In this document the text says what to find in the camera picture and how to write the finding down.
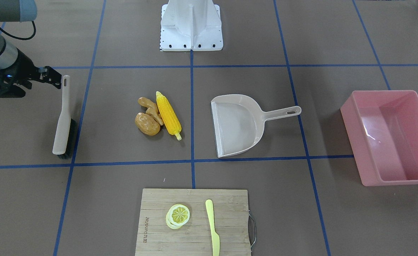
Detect bamboo cutting board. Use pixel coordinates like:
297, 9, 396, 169
135, 188, 251, 256

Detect beige hand brush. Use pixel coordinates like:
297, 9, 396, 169
52, 75, 77, 159

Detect brown toy potato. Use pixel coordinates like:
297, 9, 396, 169
134, 112, 161, 136

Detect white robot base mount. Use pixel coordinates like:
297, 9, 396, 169
159, 0, 224, 52

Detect yellow plastic knife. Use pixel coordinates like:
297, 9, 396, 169
205, 199, 220, 256

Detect beige plastic dustpan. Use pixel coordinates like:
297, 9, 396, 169
210, 94, 302, 158

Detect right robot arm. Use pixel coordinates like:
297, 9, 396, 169
0, 0, 62, 98

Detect pink plastic bin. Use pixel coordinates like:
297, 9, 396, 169
341, 90, 418, 186

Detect yellow toy corn cob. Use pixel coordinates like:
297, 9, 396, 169
156, 91, 182, 141

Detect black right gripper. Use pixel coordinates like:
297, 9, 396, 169
0, 50, 62, 98

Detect tan toy ginger root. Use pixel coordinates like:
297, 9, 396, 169
138, 97, 165, 126

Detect yellow toy lemon slice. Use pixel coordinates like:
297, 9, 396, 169
165, 204, 191, 230

